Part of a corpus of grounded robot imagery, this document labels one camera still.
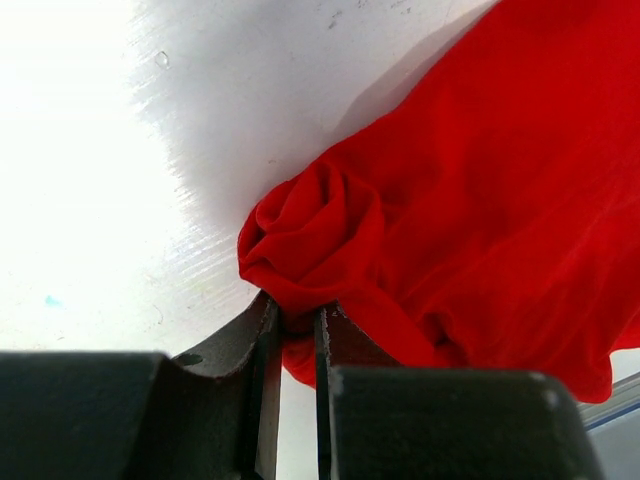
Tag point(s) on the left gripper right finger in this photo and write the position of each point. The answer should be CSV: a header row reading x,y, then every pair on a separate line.
x,y
379,420

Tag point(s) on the aluminium front rail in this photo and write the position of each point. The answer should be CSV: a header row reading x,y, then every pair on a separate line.
x,y
623,401

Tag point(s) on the red t shirt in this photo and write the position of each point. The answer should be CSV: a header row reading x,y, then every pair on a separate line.
x,y
491,220

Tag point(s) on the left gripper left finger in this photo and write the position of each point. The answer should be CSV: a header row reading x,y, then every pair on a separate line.
x,y
211,412

